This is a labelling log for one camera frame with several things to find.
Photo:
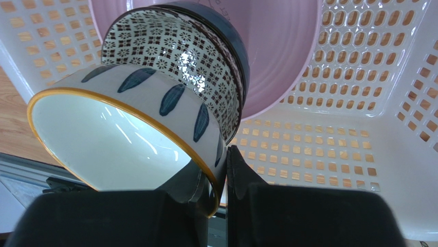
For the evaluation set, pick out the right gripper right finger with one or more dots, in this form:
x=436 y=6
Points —
x=260 y=214

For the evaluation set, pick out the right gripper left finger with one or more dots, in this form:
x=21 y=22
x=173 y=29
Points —
x=174 y=214

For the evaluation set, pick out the white bowl yellow rim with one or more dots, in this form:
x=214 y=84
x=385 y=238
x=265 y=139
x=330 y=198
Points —
x=128 y=127

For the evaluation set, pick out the pink plastic plate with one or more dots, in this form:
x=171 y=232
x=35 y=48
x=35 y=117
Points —
x=280 y=37

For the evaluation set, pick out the brown patterned bowl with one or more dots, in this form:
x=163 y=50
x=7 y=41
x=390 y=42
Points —
x=186 y=50

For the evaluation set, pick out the white plastic perforated bin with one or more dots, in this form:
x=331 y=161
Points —
x=363 y=115

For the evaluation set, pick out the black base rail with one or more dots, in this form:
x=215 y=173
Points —
x=23 y=180

